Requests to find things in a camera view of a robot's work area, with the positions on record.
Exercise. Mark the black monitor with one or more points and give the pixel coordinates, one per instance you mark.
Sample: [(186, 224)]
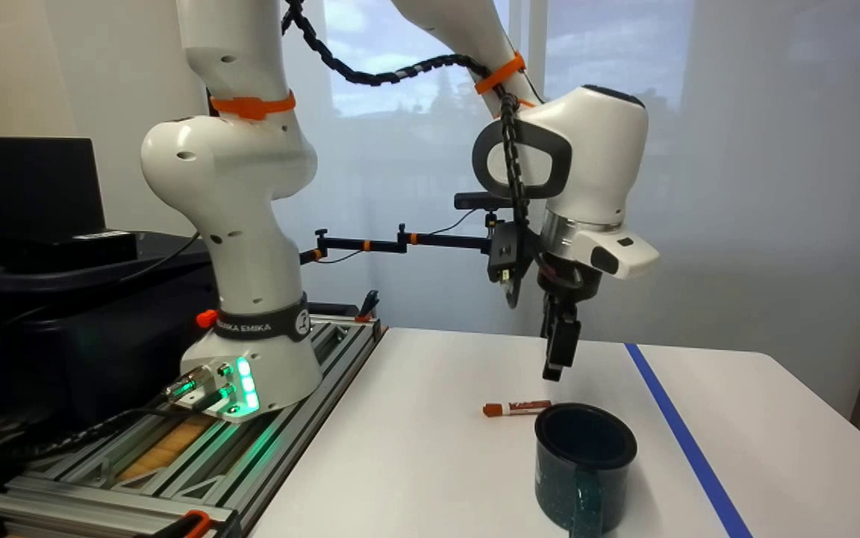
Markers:
[(29, 189)]

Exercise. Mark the aluminium rail base frame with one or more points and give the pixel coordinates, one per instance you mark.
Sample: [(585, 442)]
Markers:
[(341, 369)]

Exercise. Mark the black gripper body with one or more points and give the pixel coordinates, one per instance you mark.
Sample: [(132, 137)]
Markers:
[(567, 277)]

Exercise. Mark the black camera boom rod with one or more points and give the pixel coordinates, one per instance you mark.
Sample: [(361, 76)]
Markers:
[(370, 243)]

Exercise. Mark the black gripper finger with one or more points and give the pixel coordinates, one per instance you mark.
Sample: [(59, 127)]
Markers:
[(571, 339), (550, 348)]

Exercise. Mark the blue tape line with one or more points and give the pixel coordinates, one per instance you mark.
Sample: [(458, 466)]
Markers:
[(683, 437)]

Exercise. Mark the black orange clamp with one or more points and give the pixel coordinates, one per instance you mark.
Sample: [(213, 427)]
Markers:
[(364, 304)]

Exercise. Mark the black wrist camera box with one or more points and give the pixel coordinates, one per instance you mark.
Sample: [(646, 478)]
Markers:
[(503, 255)]

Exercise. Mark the red capped marker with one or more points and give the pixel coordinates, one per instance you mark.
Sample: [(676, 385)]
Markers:
[(519, 408)]

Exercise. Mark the small black camera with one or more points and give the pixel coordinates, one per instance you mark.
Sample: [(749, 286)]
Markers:
[(474, 200)]

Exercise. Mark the dark blue cup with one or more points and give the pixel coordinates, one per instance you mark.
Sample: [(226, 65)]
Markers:
[(582, 487)]

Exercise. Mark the red knob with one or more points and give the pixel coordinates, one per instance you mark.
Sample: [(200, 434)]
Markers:
[(207, 318)]

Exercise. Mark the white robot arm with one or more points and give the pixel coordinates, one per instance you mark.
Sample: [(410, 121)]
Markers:
[(238, 159)]

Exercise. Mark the flat black box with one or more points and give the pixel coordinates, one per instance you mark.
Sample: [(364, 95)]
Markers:
[(59, 248)]

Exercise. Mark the black cabinet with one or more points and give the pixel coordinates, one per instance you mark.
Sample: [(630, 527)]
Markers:
[(71, 339)]

